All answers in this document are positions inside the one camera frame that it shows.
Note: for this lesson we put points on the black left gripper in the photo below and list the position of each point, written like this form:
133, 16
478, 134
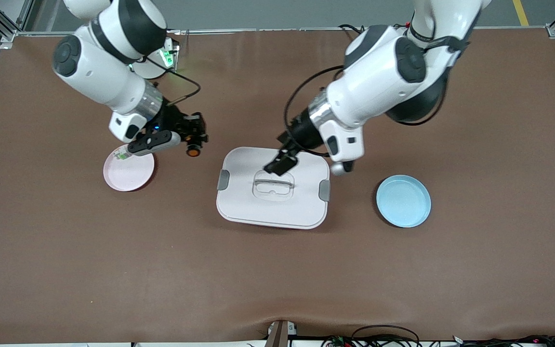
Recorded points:
302, 132

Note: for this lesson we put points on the white lidded container grey latches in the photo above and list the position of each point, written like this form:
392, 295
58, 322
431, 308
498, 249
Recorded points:
272, 202

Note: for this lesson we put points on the pale pink round plate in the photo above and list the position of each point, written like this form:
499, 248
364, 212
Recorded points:
128, 173

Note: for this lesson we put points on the orange push button switch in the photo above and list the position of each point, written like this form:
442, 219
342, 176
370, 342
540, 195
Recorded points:
192, 151

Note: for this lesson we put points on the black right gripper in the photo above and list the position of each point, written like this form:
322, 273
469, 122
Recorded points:
175, 121

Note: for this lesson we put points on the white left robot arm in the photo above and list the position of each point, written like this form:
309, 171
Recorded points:
378, 82

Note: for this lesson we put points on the small white green-labelled component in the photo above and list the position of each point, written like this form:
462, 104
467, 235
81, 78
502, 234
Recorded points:
122, 154

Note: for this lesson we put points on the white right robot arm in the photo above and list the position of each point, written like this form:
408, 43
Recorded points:
94, 72

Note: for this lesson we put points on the brown table mat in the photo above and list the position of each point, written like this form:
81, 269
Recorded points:
113, 265

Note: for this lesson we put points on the light blue round plate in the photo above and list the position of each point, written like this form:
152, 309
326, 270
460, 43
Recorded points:
403, 201

